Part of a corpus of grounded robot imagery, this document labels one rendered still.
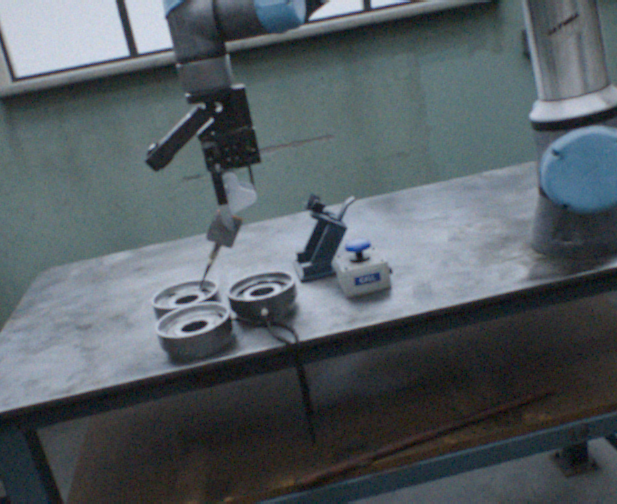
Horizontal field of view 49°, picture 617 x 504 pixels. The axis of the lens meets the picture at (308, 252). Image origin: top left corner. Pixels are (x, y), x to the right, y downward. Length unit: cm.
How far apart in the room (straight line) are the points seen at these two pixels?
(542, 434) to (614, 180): 44
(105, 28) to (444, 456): 202
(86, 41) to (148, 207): 63
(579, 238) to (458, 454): 38
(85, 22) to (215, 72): 172
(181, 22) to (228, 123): 15
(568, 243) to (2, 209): 213
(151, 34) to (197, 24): 168
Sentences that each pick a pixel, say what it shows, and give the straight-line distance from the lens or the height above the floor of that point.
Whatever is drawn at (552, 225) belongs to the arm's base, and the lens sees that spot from 108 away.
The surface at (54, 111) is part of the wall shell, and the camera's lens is 264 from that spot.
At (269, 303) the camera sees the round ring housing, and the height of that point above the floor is 83.
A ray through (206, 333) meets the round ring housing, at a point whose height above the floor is 84.
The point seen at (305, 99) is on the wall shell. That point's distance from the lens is 261.
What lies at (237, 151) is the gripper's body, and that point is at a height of 104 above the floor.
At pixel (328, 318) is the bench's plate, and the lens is 97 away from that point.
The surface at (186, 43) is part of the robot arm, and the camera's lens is 99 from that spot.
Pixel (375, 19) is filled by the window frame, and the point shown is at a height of 113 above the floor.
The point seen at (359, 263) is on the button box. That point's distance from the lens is 102.
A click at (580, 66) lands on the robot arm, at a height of 109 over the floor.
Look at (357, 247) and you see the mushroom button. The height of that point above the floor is 87.
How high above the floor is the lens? 122
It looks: 20 degrees down
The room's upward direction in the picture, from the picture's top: 11 degrees counter-clockwise
